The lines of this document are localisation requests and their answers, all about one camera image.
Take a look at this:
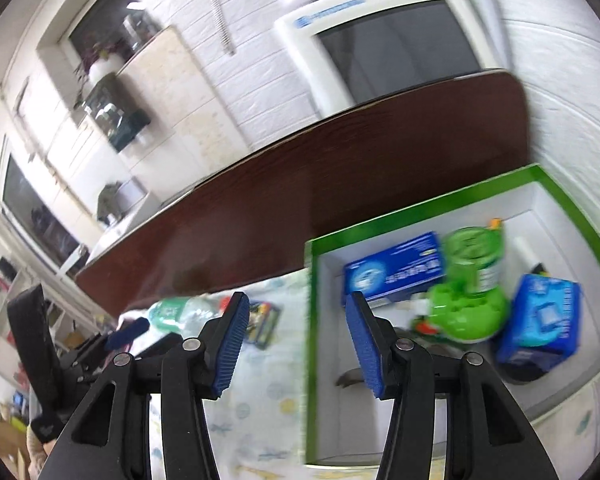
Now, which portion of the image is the green round device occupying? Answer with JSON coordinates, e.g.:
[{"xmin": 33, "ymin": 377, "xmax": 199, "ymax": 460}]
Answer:
[{"xmin": 425, "ymin": 282, "xmax": 511, "ymax": 345}]

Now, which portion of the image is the glass door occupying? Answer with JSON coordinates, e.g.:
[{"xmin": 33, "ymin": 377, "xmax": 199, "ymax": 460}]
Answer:
[{"xmin": 0, "ymin": 152, "xmax": 83, "ymax": 271}]

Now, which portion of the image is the metal flexible hose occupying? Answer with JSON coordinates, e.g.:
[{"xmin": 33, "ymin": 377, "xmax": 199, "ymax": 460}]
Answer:
[{"xmin": 205, "ymin": 0, "xmax": 237, "ymax": 56}]

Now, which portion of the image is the white shelf unit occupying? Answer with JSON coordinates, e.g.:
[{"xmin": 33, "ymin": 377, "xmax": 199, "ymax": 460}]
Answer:
[{"xmin": 0, "ymin": 260, "xmax": 31, "ymax": 411}]

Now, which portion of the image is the brown hair claw clip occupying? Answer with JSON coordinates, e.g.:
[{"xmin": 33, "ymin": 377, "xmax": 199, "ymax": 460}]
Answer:
[{"xmin": 336, "ymin": 330, "xmax": 461, "ymax": 388}]

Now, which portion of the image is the beige marble cabinet panel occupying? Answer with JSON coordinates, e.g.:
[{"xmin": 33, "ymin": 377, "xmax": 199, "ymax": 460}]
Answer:
[{"xmin": 117, "ymin": 25, "xmax": 253, "ymax": 171}]

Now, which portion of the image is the long blue box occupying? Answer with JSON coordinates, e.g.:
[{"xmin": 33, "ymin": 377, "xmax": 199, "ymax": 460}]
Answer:
[{"xmin": 342, "ymin": 231, "xmax": 447, "ymax": 308}]

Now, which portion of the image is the plant in white vase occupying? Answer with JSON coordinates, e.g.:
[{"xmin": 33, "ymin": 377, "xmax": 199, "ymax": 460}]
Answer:
[{"xmin": 75, "ymin": 42, "xmax": 131, "ymax": 86}]

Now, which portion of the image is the small white bottle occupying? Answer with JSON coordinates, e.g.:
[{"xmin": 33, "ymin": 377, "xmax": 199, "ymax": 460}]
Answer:
[{"xmin": 512, "ymin": 237, "xmax": 546, "ymax": 276}]

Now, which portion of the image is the dark green cloth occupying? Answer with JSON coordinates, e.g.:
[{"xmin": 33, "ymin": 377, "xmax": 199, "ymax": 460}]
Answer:
[{"xmin": 97, "ymin": 185, "xmax": 121, "ymax": 223}]

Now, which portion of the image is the colourful card pack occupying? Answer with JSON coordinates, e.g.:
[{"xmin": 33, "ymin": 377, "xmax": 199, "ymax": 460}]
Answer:
[{"xmin": 245, "ymin": 301, "xmax": 283, "ymax": 351}]

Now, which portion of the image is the dark brown wooden board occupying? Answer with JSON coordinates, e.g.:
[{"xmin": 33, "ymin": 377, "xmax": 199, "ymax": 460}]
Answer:
[{"xmin": 74, "ymin": 71, "xmax": 531, "ymax": 318}]

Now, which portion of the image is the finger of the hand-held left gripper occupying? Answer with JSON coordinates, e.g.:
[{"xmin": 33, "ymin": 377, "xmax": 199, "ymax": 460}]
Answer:
[
  {"xmin": 102, "ymin": 316, "xmax": 151, "ymax": 353},
  {"xmin": 130, "ymin": 332, "xmax": 183, "ymax": 361}
]

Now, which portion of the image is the green can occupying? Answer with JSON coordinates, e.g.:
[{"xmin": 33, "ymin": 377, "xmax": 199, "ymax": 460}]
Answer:
[{"xmin": 445, "ymin": 225, "xmax": 506, "ymax": 293}]

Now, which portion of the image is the dark wall-mounted dispenser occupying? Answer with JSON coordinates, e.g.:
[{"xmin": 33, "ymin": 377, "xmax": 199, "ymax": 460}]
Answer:
[{"xmin": 82, "ymin": 72, "xmax": 152, "ymax": 153}]

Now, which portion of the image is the person's left forearm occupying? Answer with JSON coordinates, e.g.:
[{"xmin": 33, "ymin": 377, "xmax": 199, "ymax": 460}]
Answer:
[{"xmin": 26, "ymin": 425, "xmax": 58, "ymax": 480}]

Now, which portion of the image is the square blue box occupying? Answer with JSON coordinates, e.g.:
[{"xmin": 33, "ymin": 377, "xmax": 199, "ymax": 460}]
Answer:
[{"xmin": 495, "ymin": 274, "xmax": 582, "ymax": 368}]

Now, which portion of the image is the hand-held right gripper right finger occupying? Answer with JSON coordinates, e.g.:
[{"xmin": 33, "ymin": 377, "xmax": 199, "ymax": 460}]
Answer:
[{"xmin": 345, "ymin": 291, "xmax": 561, "ymax": 480}]

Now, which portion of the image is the glass jar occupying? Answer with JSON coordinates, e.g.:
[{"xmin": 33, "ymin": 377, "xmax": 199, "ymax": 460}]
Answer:
[{"xmin": 122, "ymin": 10, "xmax": 153, "ymax": 43}]

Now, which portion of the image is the green and white cardboard box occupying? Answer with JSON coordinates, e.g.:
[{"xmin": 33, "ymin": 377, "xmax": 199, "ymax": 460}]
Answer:
[{"xmin": 304, "ymin": 162, "xmax": 600, "ymax": 468}]

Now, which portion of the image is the white appliance with dark screen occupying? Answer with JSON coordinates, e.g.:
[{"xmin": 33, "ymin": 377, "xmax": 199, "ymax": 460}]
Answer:
[{"xmin": 272, "ymin": 0, "xmax": 511, "ymax": 121}]

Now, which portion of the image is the animal printed blanket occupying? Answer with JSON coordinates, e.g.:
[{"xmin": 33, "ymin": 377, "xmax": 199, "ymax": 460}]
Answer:
[{"xmin": 117, "ymin": 270, "xmax": 600, "ymax": 480}]

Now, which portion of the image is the black tape roll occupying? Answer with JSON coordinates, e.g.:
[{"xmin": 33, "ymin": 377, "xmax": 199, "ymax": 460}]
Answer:
[{"xmin": 500, "ymin": 355, "xmax": 566, "ymax": 386}]

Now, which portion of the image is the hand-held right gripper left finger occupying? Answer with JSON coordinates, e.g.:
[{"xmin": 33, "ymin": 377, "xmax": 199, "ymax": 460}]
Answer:
[{"xmin": 37, "ymin": 291, "xmax": 251, "ymax": 480}]

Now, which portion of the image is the white container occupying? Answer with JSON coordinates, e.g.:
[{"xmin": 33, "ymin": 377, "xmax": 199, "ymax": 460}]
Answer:
[{"xmin": 116, "ymin": 180, "xmax": 148, "ymax": 216}]

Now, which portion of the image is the recessed window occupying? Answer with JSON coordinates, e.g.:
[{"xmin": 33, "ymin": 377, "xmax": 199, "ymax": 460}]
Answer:
[{"xmin": 67, "ymin": 0, "xmax": 161, "ymax": 56}]

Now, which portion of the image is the plastic bottle with green label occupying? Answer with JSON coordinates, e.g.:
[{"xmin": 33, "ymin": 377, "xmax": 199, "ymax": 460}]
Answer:
[{"xmin": 147, "ymin": 296, "xmax": 231, "ymax": 333}]

